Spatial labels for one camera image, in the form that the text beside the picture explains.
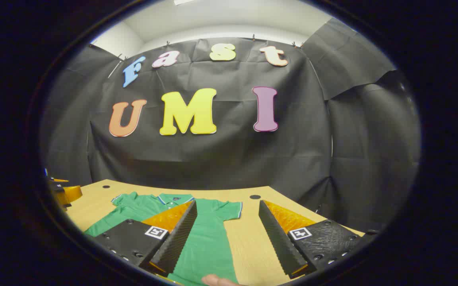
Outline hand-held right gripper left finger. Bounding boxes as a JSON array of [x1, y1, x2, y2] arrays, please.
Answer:
[[94, 200, 198, 278]]

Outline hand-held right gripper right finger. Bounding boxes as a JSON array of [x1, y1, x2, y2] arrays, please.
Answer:
[[258, 200, 378, 279]]

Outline green T-shirt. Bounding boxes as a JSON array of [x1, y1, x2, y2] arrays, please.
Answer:
[[84, 192, 243, 286]]

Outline black backdrop cloth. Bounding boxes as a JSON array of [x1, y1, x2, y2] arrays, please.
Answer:
[[40, 18, 422, 233]]

